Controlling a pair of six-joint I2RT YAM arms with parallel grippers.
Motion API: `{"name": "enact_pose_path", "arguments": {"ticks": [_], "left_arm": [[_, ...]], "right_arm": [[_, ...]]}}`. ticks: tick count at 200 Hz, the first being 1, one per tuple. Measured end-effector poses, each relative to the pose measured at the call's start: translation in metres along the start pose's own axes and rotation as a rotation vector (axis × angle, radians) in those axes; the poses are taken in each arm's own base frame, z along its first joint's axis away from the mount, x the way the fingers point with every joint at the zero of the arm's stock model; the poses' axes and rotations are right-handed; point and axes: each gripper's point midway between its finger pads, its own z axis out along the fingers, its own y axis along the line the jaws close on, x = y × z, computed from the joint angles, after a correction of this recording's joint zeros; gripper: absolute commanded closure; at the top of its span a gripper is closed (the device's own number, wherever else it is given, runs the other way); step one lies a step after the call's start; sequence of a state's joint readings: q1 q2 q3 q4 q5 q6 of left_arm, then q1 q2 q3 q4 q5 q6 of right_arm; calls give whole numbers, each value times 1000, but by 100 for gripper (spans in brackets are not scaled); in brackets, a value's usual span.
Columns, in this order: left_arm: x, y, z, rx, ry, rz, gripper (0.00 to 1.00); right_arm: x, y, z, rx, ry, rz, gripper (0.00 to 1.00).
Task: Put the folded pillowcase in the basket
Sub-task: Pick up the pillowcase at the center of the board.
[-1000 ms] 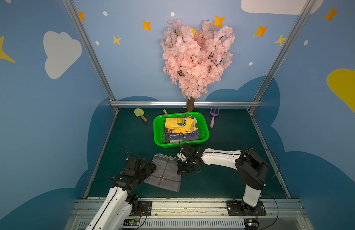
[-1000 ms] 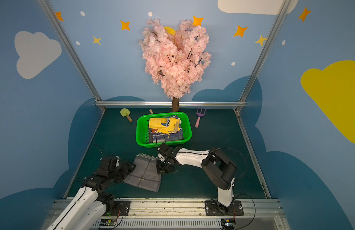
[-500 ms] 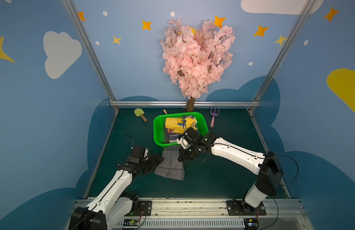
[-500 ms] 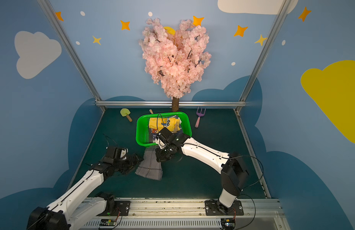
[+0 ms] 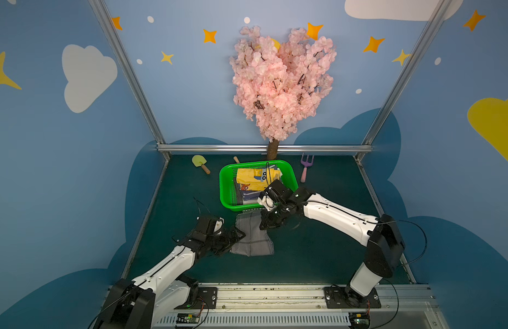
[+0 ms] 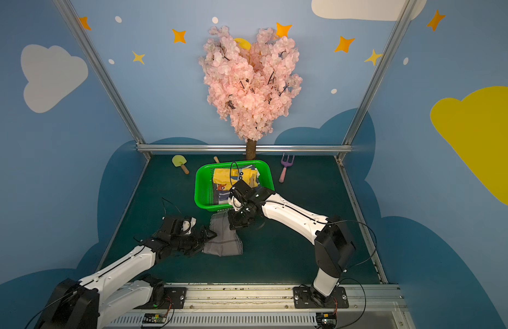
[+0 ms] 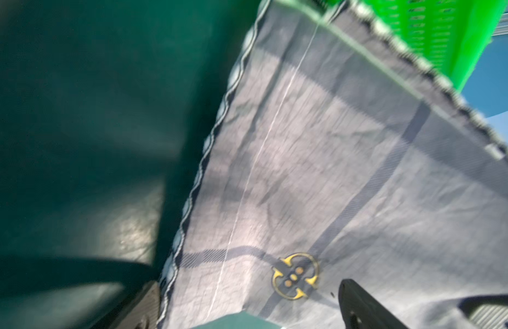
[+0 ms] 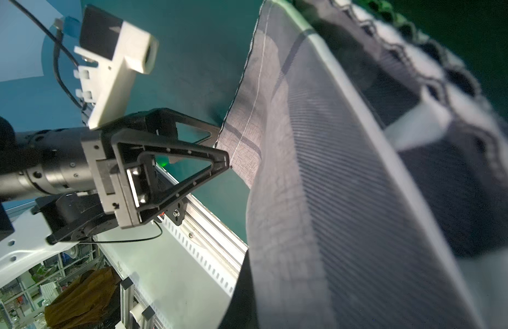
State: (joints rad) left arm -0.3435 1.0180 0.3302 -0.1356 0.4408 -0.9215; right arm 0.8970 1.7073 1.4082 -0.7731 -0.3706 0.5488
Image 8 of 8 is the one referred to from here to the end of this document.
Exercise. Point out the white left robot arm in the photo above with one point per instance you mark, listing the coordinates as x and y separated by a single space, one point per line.
61 187

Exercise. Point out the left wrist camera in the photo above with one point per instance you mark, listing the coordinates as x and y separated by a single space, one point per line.
120 51

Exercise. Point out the grey striped cloth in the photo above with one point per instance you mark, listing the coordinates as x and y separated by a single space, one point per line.
378 178

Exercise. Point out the person in mustard shirt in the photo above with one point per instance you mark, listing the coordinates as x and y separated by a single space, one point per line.
89 300

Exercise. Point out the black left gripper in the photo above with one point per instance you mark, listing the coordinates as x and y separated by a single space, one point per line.
139 173

